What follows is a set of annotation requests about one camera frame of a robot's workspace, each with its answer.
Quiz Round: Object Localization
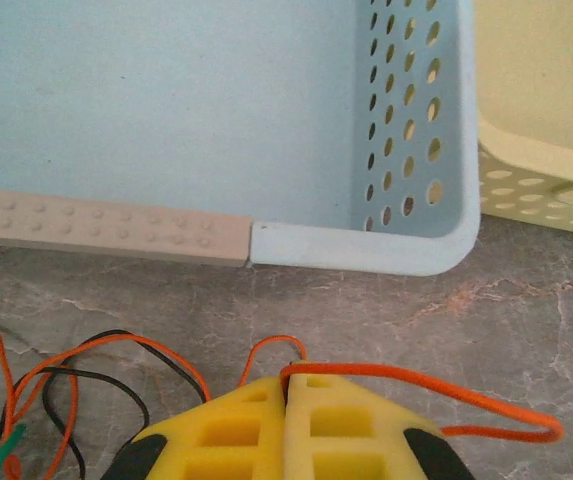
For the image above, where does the yellow-green perforated plastic basket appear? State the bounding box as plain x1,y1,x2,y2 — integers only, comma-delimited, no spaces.
470,0,573,240

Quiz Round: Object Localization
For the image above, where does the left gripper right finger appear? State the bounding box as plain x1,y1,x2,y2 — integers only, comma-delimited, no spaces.
285,372,478,480

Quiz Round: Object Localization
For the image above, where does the blue perforated plastic basket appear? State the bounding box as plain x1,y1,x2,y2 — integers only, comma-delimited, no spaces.
0,0,483,278

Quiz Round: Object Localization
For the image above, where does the rubber band pile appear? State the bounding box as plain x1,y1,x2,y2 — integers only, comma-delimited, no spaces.
40,328,212,480
238,335,566,445

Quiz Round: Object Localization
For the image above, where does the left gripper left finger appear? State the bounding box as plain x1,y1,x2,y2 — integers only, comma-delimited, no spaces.
99,374,291,480

